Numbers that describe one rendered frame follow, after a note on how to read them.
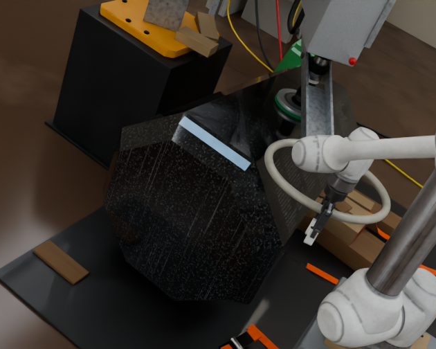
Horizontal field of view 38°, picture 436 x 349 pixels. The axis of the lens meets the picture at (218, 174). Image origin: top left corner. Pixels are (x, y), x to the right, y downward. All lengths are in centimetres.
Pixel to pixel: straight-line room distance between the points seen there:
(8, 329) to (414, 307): 157
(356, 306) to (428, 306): 24
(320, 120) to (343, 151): 84
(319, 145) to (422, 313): 55
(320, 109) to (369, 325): 119
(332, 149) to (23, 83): 254
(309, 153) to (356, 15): 93
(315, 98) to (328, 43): 24
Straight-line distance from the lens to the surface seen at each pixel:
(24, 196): 321
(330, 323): 174
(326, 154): 182
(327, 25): 261
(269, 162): 220
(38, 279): 283
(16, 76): 405
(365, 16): 262
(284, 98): 284
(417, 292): 185
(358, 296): 171
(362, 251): 357
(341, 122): 314
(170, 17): 328
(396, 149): 176
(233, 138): 245
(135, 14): 335
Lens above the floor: 214
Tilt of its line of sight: 35 degrees down
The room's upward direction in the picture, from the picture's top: 24 degrees clockwise
